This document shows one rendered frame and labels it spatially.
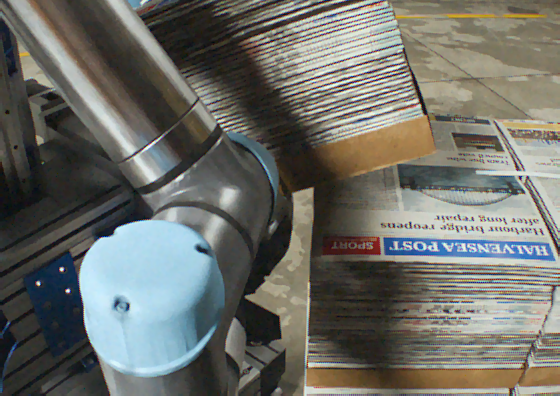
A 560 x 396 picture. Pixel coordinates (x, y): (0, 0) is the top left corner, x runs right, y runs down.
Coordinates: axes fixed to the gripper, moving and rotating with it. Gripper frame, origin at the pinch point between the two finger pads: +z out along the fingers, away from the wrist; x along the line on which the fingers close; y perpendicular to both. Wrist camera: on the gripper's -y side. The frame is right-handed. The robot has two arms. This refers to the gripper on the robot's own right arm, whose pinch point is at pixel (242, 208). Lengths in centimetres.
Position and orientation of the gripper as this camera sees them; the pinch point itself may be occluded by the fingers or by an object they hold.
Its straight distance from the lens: 61.9
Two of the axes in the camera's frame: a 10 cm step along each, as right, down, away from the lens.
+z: 0.8, -5.5, 8.3
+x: -9.3, 2.6, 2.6
